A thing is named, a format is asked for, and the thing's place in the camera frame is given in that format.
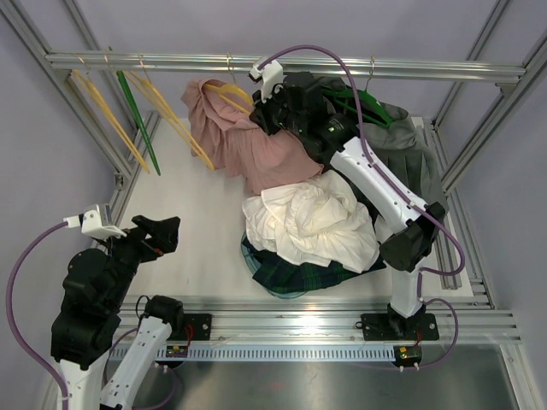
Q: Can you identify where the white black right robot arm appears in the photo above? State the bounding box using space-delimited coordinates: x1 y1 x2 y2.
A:
249 69 446 340

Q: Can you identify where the pink pleated skirt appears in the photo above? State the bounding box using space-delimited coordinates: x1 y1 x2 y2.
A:
181 79 323 195

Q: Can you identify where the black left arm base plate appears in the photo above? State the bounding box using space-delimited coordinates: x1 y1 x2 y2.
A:
178 313 213 342

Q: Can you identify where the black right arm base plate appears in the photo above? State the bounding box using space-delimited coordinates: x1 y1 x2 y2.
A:
359 313 439 341

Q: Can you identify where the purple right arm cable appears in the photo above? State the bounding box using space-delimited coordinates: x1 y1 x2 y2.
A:
258 44 467 371

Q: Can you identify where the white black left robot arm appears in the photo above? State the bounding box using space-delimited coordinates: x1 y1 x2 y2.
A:
50 208 185 409

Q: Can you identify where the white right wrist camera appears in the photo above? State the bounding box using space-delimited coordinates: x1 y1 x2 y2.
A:
249 59 284 103

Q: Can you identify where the grey pleated skirt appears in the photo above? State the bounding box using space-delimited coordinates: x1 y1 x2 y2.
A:
316 102 450 220

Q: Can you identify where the yellow plastic hanger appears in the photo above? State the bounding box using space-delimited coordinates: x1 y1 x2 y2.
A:
71 55 150 173

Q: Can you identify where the green plastic hanger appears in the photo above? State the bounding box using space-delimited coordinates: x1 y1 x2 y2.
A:
319 77 393 129

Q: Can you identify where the white skirt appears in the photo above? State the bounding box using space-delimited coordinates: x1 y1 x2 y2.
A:
242 171 379 273

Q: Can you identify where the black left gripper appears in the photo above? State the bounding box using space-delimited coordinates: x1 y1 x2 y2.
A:
96 214 180 308

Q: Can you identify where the yellow hanger of pink skirt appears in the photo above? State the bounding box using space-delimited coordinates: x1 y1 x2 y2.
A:
204 52 253 115

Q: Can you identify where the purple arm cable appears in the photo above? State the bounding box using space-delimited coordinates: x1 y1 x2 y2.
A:
7 221 180 410
258 44 467 371

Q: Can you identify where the aluminium frame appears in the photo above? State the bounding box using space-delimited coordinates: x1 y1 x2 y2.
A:
1 1 546 409

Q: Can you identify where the white slotted cable duct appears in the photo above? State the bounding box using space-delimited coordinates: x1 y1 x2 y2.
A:
109 343 397 363

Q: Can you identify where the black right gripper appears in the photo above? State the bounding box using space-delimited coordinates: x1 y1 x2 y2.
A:
253 80 309 136

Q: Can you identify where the yellow hanger of white skirt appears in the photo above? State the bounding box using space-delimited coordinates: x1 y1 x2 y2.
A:
123 70 215 170

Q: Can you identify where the green hanger of plaid skirt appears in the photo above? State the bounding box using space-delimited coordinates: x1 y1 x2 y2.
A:
115 70 161 176

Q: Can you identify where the green navy plaid skirt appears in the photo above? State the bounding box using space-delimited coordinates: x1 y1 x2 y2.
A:
241 236 386 299

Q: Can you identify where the teal plastic basin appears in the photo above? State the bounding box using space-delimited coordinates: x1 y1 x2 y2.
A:
241 234 320 299

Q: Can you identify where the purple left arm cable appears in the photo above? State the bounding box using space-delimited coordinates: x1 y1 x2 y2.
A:
7 221 180 410

